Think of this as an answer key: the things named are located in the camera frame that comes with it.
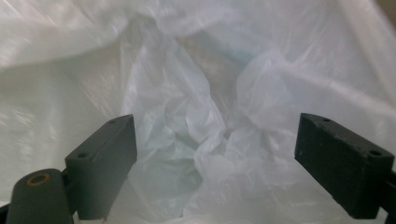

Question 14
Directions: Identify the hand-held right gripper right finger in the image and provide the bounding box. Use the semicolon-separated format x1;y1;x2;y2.
293;112;396;220

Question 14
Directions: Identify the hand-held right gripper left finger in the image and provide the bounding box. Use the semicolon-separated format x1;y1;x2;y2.
64;114;138;221

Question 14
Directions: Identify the white plastic bag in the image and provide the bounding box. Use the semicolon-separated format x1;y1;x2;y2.
0;0;396;224

